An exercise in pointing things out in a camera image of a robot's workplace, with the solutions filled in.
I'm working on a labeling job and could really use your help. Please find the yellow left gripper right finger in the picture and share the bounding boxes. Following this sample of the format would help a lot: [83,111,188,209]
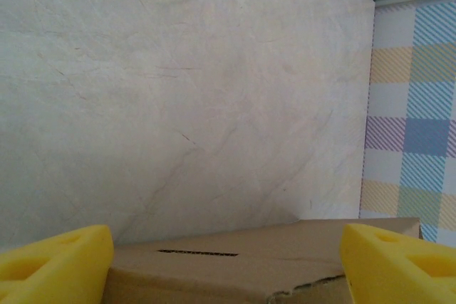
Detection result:
[340,224,456,304]

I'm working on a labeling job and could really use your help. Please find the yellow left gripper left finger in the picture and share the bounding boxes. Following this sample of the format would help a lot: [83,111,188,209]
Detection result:
[0,224,115,304]

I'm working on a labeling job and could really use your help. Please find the brown cardboard box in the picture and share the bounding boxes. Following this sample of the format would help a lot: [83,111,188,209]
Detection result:
[103,216,425,304]

